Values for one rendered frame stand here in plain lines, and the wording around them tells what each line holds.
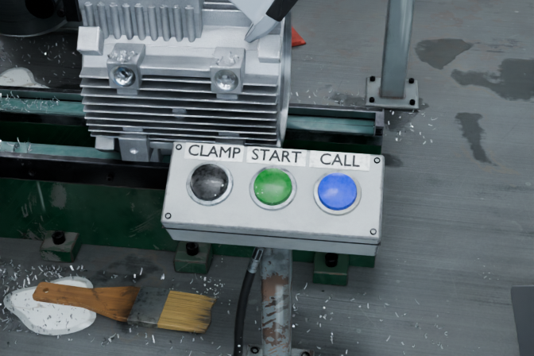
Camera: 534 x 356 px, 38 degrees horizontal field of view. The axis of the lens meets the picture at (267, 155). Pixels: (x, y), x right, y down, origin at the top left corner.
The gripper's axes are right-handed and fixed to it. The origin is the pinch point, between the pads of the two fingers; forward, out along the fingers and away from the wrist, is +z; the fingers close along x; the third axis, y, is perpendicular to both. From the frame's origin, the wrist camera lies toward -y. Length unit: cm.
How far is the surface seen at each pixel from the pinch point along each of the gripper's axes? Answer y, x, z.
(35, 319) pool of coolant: 5.4, 13.3, 36.9
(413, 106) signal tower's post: -30.0, -32.4, 15.5
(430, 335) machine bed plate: -31.3, 10.3, 15.6
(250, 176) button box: -2.7, 18.8, 1.1
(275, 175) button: -4.1, 19.3, -0.4
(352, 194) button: -9.6, 20.1, -2.9
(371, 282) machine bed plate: -25.8, 3.4, 18.8
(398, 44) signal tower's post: -22.8, -34.2, 9.2
